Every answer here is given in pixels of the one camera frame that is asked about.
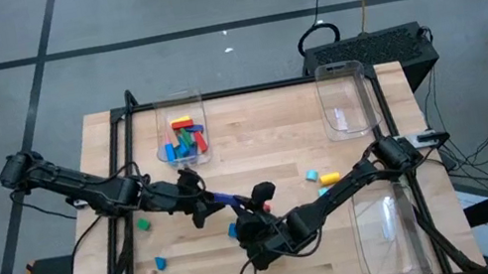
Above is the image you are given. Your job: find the clear plastic bin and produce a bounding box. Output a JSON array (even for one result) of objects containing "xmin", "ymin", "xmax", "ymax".
[
  {"xmin": 146, "ymin": 91, "xmax": 215, "ymax": 174},
  {"xmin": 310, "ymin": 57, "xmax": 386, "ymax": 146},
  {"xmin": 344, "ymin": 175, "xmax": 434, "ymax": 274}
]

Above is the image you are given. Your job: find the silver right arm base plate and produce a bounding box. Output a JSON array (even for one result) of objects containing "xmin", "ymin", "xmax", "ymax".
[{"xmin": 392, "ymin": 124, "xmax": 451, "ymax": 150}]

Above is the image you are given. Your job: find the red rectangular bar block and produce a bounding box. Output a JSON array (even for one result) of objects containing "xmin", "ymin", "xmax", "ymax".
[
  {"xmin": 170, "ymin": 118, "xmax": 195, "ymax": 132},
  {"xmin": 192, "ymin": 129, "xmax": 211, "ymax": 155}
]

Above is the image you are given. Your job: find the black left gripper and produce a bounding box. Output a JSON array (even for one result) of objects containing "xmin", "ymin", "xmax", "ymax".
[{"xmin": 168, "ymin": 161, "xmax": 235, "ymax": 233}]

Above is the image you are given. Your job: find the green rectangular bar block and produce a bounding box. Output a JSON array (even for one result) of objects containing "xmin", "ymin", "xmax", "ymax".
[{"xmin": 180, "ymin": 126, "xmax": 196, "ymax": 149}]

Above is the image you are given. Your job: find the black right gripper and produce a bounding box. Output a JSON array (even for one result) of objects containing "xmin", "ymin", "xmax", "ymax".
[{"xmin": 228, "ymin": 175, "xmax": 319, "ymax": 273}]

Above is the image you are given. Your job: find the black cable with coil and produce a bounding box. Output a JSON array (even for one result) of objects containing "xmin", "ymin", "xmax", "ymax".
[{"xmin": 289, "ymin": 0, "xmax": 344, "ymax": 59}]

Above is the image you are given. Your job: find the black computer case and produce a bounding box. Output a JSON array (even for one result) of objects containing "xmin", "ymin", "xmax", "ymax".
[{"xmin": 296, "ymin": 17, "xmax": 445, "ymax": 111}]

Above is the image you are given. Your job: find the green cube block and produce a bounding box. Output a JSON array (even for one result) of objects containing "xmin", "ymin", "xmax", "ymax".
[{"xmin": 135, "ymin": 216, "xmax": 153, "ymax": 233}]

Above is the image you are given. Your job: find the black aluminium table frame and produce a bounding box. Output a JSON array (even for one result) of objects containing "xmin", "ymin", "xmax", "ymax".
[{"xmin": 34, "ymin": 34, "xmax": 486, "ymax": 274}]

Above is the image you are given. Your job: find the yellow rectangular bar block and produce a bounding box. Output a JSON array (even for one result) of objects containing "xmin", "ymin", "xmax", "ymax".
[{"xmin": 169, "ymin": 114, "xmax": 192, "ymax": 126}]

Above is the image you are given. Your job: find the navy rectangular bar block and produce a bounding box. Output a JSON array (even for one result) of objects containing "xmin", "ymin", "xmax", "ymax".
[
  {"xmin": 184, "ymin": 122, "xmax": 205, "ymax": 136},
  {"xmin": 213, "ymin": 189, "xmax": 243, "ymax": 211}
]

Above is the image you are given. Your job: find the yellow cylinder block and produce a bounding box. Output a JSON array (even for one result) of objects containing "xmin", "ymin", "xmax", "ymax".
[{"xmin": 318, "ymin": 170, "xmax": 343, "ymax": 188}]

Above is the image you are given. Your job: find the blue small wedge block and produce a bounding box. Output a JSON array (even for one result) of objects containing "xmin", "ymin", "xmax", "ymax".
[{"xmin": 154, "ymin": 254, "xmax": 170, "ymax": 272}]

